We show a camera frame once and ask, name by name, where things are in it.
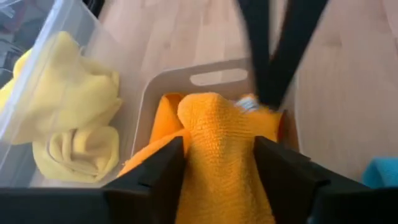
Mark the yellow microfiber towel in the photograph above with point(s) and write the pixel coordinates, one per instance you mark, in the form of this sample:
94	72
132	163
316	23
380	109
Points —
68	93
81	155

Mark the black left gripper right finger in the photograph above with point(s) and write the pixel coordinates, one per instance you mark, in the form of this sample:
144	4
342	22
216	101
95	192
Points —
286	180

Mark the pale grey plastic bin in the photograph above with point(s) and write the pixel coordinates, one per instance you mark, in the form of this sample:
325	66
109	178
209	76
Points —
174	77

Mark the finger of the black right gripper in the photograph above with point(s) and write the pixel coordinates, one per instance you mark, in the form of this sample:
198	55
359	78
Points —
258	37
298	37

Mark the blue microfiber towel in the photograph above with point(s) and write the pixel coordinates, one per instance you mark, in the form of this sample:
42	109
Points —
382	172

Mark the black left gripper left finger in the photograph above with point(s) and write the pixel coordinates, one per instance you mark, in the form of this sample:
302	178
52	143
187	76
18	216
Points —
149	193

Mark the clear plastic bin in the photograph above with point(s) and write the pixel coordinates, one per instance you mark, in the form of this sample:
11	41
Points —
102	43

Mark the orange microfiber towel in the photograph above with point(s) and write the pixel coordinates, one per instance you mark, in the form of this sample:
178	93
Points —
164	118
224	155

